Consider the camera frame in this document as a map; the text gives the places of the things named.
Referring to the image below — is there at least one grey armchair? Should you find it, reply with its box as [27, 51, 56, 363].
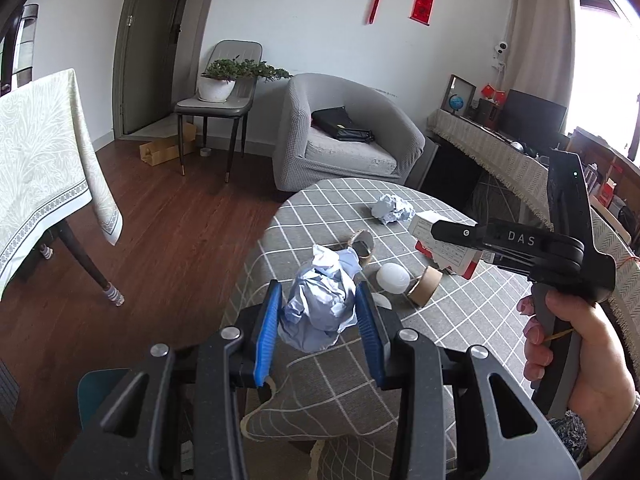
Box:
[272, 72, 426, 193]

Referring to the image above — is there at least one black monitor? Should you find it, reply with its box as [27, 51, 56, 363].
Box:
[500, 89, 568, 148]

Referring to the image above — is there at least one beige curtain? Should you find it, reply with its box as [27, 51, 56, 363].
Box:
[500, 0, 583, 136]

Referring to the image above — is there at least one potted plant in white pot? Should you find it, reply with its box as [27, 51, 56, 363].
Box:
[197, 57, 293, 103]

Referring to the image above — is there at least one brown cardboard tape roll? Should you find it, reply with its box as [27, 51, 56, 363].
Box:
[406, 266, 443, 307]

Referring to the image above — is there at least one person's right hand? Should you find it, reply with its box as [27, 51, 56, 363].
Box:
[517, 291, 639, 411]

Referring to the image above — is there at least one large pale blue paper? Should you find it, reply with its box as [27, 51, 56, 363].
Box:
[278, 245, 362, 353]

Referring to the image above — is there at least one dark brown box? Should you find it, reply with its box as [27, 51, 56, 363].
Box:
[472, 97, 501, 128]

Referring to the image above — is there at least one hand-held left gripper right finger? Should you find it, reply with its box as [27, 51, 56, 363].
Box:
[354, 281, 576, 480]

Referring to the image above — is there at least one white and red carton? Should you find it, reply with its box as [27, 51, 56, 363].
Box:
[407, 211, 496, 281]

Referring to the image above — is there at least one dark wooden chair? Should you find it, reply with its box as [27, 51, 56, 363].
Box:
[0, 4, 40, 96]

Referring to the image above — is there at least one black leather bag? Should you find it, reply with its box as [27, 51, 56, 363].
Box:
[311, 106, 375, 143]

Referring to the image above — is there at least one pale green patterned tablecloth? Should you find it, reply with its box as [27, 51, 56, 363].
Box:
[0, 69, 124, 301]

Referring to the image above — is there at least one teal seat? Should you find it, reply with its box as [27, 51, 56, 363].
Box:
[77, 367, 133, 428]

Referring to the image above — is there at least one grey dining chair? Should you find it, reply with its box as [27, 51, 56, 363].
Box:
[174, 40, 264, 183]

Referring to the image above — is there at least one wooden picture frame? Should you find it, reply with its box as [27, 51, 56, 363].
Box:
[442, 74, 477, 118]

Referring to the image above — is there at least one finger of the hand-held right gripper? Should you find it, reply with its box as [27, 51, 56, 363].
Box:
[431, 219, 501, 256]

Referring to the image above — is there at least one dark table leg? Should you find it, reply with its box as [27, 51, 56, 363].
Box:
[50, 220, 126, 311]

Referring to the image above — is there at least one person's right forearm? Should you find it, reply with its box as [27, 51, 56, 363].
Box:
[547, 394, 640, 468]

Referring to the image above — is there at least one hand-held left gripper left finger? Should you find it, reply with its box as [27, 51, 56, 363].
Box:
[55, 280, 286, 480]

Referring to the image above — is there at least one flat cardboard box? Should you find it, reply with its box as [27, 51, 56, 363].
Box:
[139, 122, 197, 166]

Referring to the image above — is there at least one white round ball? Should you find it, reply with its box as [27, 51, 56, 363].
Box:
[376, 263, 410, 295]

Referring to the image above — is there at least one printed white paper ball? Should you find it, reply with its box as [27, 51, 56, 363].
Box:
[372, 194, 415, 226]

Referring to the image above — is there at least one long desk with patterned cloth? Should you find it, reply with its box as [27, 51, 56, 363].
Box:
[427, 107, 640, 341]

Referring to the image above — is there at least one wooden desk shelf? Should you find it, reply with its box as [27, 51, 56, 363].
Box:
[570, 127, 640, 221]

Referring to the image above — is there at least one white security camera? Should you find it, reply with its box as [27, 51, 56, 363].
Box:
[490, 39, 511, 73]

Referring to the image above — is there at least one grey checked sheet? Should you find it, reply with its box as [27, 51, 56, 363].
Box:
[465, 170, 531, 221]

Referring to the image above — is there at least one black cabinet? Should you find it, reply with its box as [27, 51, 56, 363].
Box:
[406, 135, 483, 206]

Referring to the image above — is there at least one grey door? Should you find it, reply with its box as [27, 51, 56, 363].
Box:
[112, 0, 221, 141]

